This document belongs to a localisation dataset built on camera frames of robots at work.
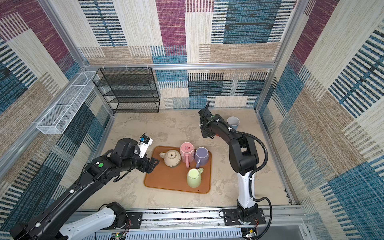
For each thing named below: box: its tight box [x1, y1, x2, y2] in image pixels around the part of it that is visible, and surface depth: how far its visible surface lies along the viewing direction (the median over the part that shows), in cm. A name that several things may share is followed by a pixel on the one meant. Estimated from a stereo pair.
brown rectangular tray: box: [144, 146, 212, 194], surface depth 87 cm
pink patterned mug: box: [179, 141, 195, 168], surface depth 87 cm
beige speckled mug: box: [159, 149, 181, 168], surface depth 88 cm
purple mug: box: [194, 146, 209, 168], surface depth 89 cm
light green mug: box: [186, 167, 204, 189], surface depth 81 cm
